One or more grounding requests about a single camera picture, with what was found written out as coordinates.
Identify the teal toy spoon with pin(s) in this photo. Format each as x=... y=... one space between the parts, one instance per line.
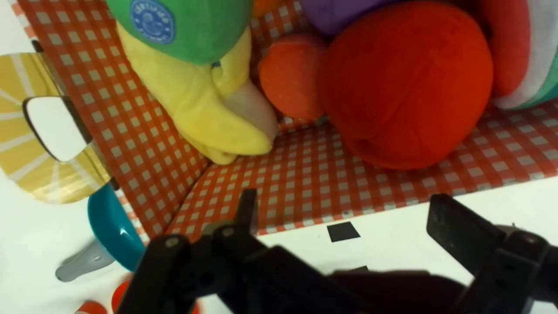
x=114 y=229

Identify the striped watermelon slice plush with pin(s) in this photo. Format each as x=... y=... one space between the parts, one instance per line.
x=534 y=71

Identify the yellow banana plush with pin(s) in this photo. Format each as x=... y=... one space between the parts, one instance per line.
x=203 y=111

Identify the brown checkered cardboard box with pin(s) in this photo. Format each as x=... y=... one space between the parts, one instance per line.
x=315 y=180

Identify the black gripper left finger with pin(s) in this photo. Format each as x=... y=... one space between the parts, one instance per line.
x=220 y=273

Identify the yellow lemon slice toy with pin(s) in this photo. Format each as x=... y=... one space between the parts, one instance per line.
x=18 y=158

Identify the purple plush toy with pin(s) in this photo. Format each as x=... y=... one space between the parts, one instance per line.
x=342 y=15

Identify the black square marker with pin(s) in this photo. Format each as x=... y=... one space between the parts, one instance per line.
x=342 y=233

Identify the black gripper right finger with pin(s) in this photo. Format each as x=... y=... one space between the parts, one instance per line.
x=512 y=268

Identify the small orange plush toy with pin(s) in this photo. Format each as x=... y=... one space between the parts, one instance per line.
x=294 y=79

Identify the green plush toy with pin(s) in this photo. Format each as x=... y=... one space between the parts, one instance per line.
x=193 y=29

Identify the red plush ball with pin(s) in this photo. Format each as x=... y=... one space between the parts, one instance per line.
x=407 y=88

